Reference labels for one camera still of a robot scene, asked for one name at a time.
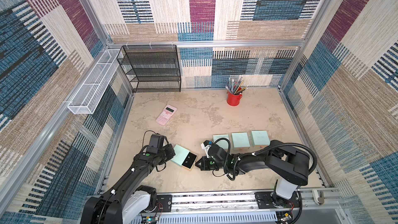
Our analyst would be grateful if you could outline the mint drawer jewelry box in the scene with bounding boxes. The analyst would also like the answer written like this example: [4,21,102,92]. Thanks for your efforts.
[251,130,271,147]

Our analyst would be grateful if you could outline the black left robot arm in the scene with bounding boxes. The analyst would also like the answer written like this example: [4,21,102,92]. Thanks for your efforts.
[80,134,175,224]

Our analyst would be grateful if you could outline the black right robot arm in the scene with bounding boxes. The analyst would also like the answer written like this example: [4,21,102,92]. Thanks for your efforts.
[195,138,317,207]

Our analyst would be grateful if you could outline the pink calculator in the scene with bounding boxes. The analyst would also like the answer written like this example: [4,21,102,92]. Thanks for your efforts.
[155,104,177,125]

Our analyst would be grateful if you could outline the red pencil cup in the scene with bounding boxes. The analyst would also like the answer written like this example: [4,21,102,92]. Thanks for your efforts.
[227,92,242,106]

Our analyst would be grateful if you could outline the pencils bundle in cup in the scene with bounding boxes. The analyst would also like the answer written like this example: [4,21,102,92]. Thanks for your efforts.
[226,77,247,95]

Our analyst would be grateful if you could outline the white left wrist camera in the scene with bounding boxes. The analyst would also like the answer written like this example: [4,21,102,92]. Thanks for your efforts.
[146,134,166,154]

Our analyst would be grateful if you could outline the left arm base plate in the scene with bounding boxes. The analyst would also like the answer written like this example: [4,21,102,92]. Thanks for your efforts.
[155,195,173,213]

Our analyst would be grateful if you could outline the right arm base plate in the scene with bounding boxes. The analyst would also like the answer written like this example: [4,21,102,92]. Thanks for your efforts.
[255,191,300,209]

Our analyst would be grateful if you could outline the black wire shelf rack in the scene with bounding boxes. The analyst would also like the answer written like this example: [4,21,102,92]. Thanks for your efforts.
[117,45,181,93]

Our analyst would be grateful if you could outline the white mesh wall basket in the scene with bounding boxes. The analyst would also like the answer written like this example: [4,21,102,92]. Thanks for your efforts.
[67,49,120,115]

